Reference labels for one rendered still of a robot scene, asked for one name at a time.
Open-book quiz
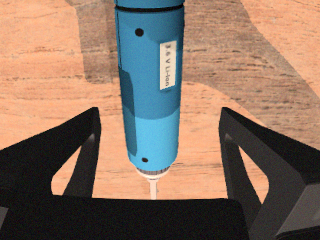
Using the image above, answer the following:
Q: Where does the blue screwdriver barrel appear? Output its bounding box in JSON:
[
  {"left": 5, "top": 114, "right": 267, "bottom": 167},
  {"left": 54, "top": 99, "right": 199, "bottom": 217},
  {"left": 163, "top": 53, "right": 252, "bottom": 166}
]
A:
[{"left": 114, "top": 0, "right": 185, "bottom": 199}]

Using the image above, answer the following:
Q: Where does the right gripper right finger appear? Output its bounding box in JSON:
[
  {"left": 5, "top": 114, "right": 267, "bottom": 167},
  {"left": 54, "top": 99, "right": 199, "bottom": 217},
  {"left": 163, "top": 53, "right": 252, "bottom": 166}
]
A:
[{"left": 218, "top": 107, "right": 320, "bottom": 240}]

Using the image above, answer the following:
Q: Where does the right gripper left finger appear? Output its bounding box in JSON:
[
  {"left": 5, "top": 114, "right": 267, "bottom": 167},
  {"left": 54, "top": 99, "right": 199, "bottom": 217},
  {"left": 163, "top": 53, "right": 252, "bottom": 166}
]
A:
[{"left": 0, "top": 107, "right": 102, "bottom": 197}]

